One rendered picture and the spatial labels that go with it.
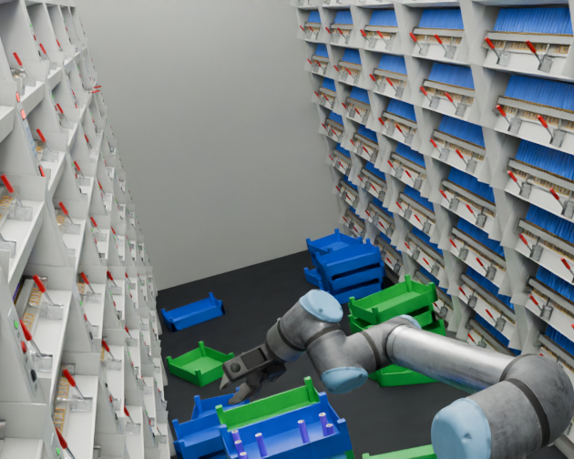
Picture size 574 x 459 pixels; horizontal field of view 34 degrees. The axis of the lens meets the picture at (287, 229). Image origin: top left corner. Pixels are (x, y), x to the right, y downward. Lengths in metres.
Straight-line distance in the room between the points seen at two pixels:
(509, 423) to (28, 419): 0.69
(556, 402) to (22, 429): 0.78
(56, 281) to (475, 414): 0.95
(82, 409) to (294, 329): 0.47
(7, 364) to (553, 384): 0.80
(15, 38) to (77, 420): 1.17
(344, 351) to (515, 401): 0.58
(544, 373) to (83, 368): 0.99
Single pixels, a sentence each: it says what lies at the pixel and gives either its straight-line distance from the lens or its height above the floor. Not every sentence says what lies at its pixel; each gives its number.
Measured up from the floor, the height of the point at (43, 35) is 1.63.
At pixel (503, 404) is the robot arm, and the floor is 0.96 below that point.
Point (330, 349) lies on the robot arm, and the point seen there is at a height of 0.89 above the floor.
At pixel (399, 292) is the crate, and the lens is 3.99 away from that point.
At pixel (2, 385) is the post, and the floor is 1.21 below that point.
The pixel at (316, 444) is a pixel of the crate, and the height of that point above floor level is 0.52.
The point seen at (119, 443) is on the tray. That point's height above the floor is 0.76.
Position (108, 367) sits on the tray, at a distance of 2.59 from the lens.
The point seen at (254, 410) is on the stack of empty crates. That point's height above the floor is 0.43.
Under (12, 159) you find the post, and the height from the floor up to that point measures 1.42.
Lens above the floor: 1.64
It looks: 15 degrees down
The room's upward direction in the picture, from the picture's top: 14 degrees counter-clockwise
